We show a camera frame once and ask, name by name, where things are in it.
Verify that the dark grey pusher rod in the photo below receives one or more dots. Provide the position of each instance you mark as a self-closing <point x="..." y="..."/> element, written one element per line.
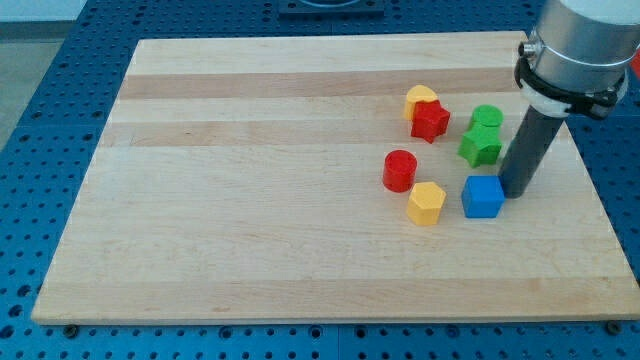
<point x="526" y="151"/>

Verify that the blue cube block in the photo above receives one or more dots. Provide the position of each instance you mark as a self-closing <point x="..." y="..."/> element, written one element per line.
<point x="482" y="196"/>

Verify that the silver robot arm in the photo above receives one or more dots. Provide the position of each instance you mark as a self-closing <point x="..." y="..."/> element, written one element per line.
<point x="574" y="61"/>

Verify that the green star block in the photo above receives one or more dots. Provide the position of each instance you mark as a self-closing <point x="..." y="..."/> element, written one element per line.
<point x="480" y="145"/>

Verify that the red star block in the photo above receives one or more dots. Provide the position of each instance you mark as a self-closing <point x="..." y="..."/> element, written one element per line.
<point x="430" y="120"/>

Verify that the green cylinder block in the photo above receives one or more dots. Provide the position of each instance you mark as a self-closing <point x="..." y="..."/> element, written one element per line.
<point x="487" y="116"/>

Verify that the yellow heart block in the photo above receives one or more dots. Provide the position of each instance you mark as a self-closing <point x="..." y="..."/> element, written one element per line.
<point x="416" y="94"/>

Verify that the yellow hexagon block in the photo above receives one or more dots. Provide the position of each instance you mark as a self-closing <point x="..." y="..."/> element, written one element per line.
<point x="425" y="203"/>

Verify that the red cylinder block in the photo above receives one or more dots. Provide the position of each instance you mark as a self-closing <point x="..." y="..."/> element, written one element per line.
<point x="399" y="170"/>

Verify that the light wooden board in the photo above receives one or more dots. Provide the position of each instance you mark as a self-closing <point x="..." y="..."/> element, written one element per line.
<point x="239" y="181"/>

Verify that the black cable clamp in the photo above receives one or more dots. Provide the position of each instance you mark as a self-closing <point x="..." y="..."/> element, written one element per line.
<point x="555" y="102"/>

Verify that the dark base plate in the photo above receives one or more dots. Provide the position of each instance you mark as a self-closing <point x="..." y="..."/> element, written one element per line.
<point x="300" y="8"/>

